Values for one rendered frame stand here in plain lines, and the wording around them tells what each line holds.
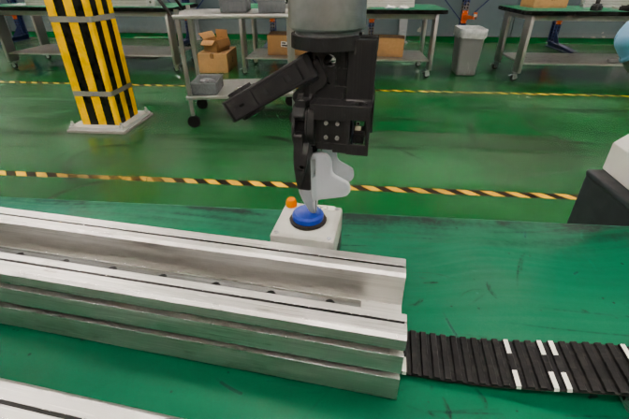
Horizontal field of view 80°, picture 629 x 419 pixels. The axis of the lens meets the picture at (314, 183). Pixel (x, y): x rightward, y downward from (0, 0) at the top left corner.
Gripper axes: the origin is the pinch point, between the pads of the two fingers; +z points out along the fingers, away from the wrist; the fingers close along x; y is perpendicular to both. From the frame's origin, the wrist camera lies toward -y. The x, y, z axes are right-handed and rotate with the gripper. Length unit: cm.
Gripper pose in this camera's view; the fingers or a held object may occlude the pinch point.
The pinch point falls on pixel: (307, 202)
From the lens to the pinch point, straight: 47.1
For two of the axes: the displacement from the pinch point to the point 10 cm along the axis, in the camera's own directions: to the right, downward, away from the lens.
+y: 9.8, 1.0, -1.7
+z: 0.0, 8.7, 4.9
